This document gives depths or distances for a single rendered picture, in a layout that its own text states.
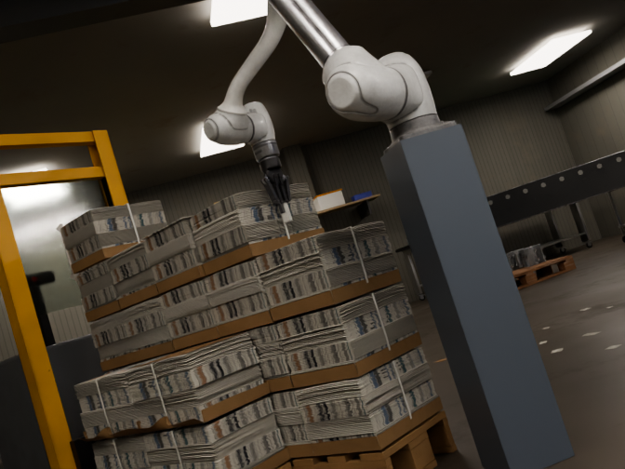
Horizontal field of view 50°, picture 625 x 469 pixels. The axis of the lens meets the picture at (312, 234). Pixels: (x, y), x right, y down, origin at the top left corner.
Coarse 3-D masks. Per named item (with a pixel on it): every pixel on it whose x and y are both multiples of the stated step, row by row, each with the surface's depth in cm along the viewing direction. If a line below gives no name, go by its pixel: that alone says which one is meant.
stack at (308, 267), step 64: (320, 256) 211; (384, 256) 230; (128, 320) 280; (192, 320) 252; (320, 320) 211; (384, 320) 221; (320, 384) 216; (384, 384) 211; (384, 448) 206; (448, 448) 227
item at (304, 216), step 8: (296, 184) 250; (304, 184) 254; (296, 192) 249; (304, 192) 252; (296, 200) 248; (304, 200) 250; (312, 200) 253; (296, 208) 246; (304, 208) 249; (312, 208) 252; (296, 216) 244; (304, 216) 247; (312, 216) 251; (296, 224) 243; (304, 224) 246; (312, 224) 249; (320, 224) 252; (296, 232) 243
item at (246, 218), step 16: (256, 192) 236; (208, 208) 239; (224, 208) 233; (240, 208) 228; (256, 208) 234; (208, 224) 239; (224, 224) 233; (240, 224) 227; (256, 224) 230; (272, 224) 235; (208, 240) 240; (224, 240) 234; (240, 240) 228; (256, 240) 229; (208, 256) 241; (256, 256) 228
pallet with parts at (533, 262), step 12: (516, 252) 803; (528, 252) 778; (540, 252) 778; (516, 264) 802; (528, 264) 782; (540, 264) 749; (564, 264) 745; (516, 276) 718; (528, 276) 724; (540, 276) 777; (552, 276) 736
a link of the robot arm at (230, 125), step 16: (272, 16) 225; (272, 32) 226; (256, 48) 226; (272, 48) 227; (256, 64) 225; (240, 80) 223; (240, 96) 224; (224, 112) 223; (240, 112) 224; (208, 128) 223; (224, 128) 222; (240, 128) 226; (224, 144) 227
